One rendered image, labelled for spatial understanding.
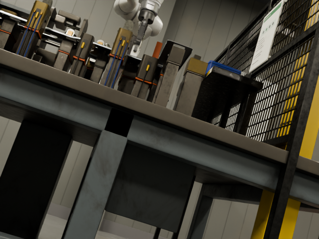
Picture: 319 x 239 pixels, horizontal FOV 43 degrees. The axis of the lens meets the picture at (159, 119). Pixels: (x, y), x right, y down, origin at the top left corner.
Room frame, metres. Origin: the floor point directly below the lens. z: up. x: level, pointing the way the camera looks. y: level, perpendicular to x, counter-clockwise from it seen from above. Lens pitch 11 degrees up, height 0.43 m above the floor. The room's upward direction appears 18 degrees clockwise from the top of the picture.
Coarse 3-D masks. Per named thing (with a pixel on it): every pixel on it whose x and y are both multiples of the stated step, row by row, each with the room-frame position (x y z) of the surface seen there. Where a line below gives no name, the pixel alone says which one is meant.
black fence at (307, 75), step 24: (288, 0) 1.61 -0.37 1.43; (288, 24) 1.54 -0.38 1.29; (288, 48) 1.43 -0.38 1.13; (312, 48) 1.21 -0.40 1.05; (264, 72) 1.67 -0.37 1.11; (312, 72) 1.19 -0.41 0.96; (264, 96) 1.60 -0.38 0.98; (288, 96) 1.35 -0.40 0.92; (312, 96) 1.19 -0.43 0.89; (216, 120) 2.28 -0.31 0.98; (264, 120) 1.50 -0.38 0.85; (288, 120) 1.30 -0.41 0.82; (288, 144) 1.21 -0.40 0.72; (288, 168) 1.19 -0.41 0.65; (288, 192) 1.19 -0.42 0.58
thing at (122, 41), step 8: (120, 32) 1.53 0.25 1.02; (128, 32) 1.54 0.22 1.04; (120, 40) 1.53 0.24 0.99; (128, 40) 1.53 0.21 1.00; (112, 48) 1.54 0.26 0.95; (120, 48) 1.53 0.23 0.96; (128, 48) 1.57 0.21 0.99; (112, 56) 1.54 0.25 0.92; (120, 56) 1.54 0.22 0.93; (112, 64) 1.53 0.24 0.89; (120, 64) 1.56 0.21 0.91; (112, 72) 1.54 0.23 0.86; (104, 80) 1.54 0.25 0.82; (112, 80) 1.55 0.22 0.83; (112, 88) 1.54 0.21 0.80
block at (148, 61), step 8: (144, 56) 1.56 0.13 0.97; (144, 64) 1.56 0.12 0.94; (152, 64) 1.56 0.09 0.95; (144, 72) 1.56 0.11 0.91; (152, 72) 1.56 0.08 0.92; (136, 80) 1.57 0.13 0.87; (144, 80) 1.56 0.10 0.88; (136, 88) 1.57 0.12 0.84; (144, 88) 1.57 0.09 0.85; (136, 96) 1.57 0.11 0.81; (144, 96) 1.57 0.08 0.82
